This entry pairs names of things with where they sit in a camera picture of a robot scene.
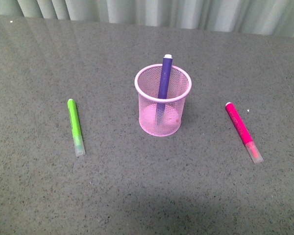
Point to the green marker pen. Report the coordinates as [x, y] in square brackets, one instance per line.
[75, 127]

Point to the pink marker pen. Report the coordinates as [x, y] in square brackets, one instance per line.
[243, 133]

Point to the pink mesh cup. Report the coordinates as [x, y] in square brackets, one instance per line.
[147, 83]

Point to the white pleated curtain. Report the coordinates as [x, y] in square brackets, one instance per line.
[263, 17]

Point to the purple marker pen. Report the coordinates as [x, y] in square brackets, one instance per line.
[163, 87]

